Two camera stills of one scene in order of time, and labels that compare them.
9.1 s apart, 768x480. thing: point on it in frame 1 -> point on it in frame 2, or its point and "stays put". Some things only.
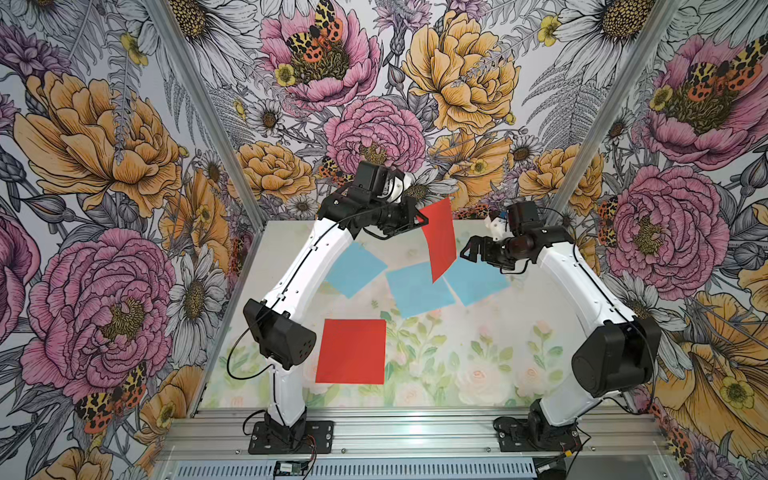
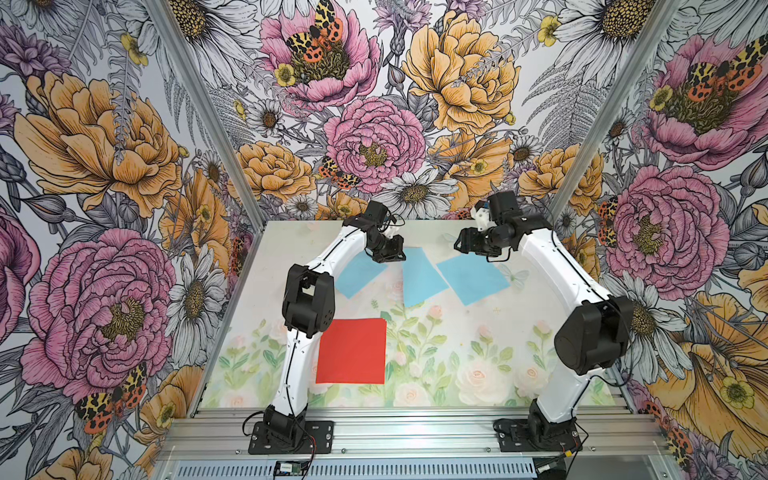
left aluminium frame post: (200, 88) stays put
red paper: (439, 235) -> (353, 351)
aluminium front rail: (407, 436) stays put
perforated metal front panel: (360, 471) stays put
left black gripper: (408, 215) -> (396, 252)
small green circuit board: (290, 468) stays put
